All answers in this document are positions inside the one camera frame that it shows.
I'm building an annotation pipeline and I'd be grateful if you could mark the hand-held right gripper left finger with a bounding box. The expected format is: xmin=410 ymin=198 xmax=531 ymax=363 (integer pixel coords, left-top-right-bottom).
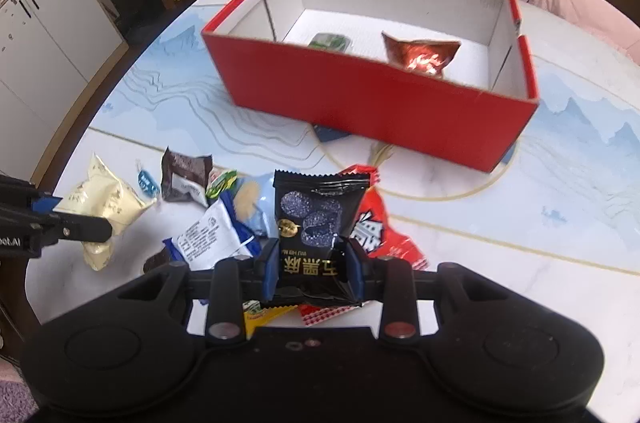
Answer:
xmin=119 ymin=238 xmax=280 ymax=349

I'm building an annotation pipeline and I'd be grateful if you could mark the brown chocolate packet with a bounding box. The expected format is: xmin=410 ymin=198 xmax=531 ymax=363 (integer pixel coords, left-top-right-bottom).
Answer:
xmin=161 ymin=147 xmax=213 ymax=208

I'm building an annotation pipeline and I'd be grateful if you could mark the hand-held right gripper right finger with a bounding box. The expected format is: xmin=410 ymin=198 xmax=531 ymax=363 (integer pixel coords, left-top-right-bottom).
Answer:
xmin=343 ymin=237 xmax=503 ymax=349

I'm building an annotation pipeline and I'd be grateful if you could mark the green white candy packet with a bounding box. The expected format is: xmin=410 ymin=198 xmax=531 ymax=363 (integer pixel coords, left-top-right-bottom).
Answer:
xmin=206 ymin=169 xmax=240 ymax=200

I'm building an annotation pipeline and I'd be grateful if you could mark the white cabinet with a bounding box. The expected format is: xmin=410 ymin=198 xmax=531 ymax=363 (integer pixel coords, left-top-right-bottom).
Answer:
xmin=0 ymin=0 xmax=123 ymax=184

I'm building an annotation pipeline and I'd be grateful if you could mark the cream snack packet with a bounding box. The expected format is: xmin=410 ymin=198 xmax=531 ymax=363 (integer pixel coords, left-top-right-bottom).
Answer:
xmin=52 ymin=153 xmax=157 ymax=272

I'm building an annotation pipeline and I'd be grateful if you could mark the white blue snack packet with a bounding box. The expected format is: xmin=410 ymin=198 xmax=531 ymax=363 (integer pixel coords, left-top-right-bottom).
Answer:
xmin=164 ymin=198 xmax=261 ymax=271

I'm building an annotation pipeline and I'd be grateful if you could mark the purple rug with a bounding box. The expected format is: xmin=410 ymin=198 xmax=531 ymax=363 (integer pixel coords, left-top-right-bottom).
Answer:
xmin=0 ymin=363 xmax=41 ymax=423

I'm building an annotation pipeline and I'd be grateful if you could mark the small blue candy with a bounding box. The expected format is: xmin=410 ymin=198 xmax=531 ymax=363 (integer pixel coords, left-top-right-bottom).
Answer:
xmin=136 ymin=160 xmax=161 ymax=198

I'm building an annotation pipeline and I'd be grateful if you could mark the red cardboard box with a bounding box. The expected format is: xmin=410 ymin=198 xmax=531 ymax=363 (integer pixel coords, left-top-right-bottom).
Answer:
xmin=201 ymin=0 xmax=540 ymax=174

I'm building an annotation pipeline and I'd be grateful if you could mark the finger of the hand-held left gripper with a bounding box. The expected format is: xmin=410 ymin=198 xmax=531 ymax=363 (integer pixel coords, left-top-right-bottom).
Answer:
xmin=27 ymin=209 xmax=114 ymax=249
xmin=0 ymin=174 xmax=62 ymax=216

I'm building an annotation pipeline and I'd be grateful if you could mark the red checked snack packet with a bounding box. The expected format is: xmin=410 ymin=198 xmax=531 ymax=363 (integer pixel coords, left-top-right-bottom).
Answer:
xmin=298 ymin=303 xmax=361 ymax=326

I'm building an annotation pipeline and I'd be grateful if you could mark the yellow snack packet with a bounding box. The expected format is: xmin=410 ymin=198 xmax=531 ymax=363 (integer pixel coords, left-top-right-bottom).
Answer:
xmin=242 ymin=300 xmax=296 ymax=339

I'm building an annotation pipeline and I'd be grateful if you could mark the light blue cookie packet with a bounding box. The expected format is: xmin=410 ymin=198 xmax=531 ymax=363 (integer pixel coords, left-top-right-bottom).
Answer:
xmin=222 ymin=173 xmax=281 ymax=239

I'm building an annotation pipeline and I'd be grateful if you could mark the dark brown snack packet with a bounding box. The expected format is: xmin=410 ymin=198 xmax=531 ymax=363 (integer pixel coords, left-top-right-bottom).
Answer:
xmin=144 ymin=250 xmax=173 ymax=274

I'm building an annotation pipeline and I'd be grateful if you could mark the copper foil snack packet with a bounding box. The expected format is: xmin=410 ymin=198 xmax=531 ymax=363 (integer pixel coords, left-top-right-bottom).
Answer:
xmin=381 ymin=30 xmax=462 ymax=80

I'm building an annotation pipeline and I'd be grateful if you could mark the green snack packet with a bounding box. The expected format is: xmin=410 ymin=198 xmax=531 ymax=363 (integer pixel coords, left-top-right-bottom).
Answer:
xmin=307 ymin=32 xmax=353 ymax=52

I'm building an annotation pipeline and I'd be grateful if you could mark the black snack packet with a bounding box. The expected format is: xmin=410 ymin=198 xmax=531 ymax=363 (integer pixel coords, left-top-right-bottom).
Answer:
xmin=260 ymin=169 xmax=372 ymax=308

